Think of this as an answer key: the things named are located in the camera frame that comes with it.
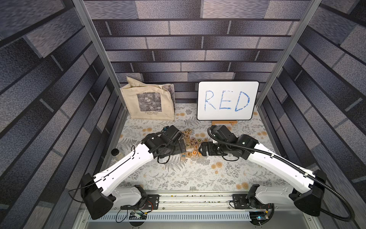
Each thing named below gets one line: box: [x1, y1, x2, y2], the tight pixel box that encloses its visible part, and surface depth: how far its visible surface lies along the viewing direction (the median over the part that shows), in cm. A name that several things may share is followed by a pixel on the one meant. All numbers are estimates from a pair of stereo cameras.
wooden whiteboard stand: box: [211, 120, 238, 126], surface depth 104 cm
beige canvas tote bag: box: [119, 76, 176, 122], surface depth 99 cm
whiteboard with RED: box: [196, 80, 260, 121], surface depth 99 cm
